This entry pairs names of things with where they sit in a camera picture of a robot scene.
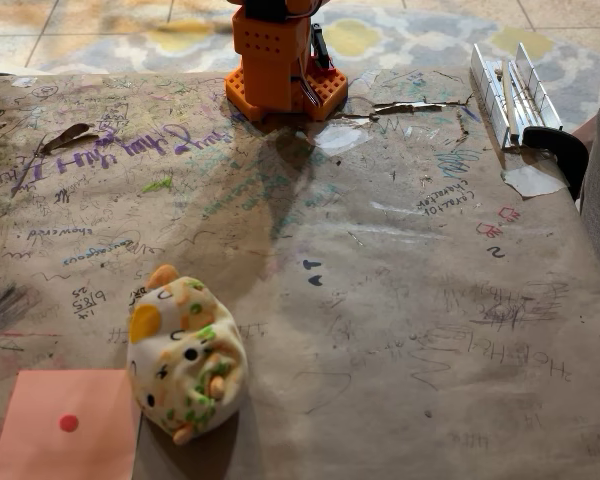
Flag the white plush cat toy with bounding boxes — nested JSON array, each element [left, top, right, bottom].
[[125, 264, 250, 447]]

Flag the orange robot arm with base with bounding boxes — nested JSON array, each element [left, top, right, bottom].
[[224, 0, 350, 122]]

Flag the scribbled brown paper table cover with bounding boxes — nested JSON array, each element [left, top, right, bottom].
[[0, 67, 600, 480]]

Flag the torn clear tape piece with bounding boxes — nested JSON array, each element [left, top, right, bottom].
[[309, 122, 375, 157]]

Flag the small black clamp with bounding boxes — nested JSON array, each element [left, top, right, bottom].
[[309, 22, 334, 71]]

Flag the patterned grey yellow rug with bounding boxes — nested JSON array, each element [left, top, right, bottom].
[[27, 0, 600, 132]]

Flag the aluminium miter box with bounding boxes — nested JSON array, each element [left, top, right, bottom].
[[469, 42, 565, 151]]

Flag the pink paper sheet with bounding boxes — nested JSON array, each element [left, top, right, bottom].
[[0, 368, 143, 480]]

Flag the robot base cable bundle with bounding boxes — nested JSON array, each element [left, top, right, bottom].
[[292, 49, 324, 107]]

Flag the black clamp handle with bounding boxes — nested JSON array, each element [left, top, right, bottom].
[[522, 125, 590, 202]]

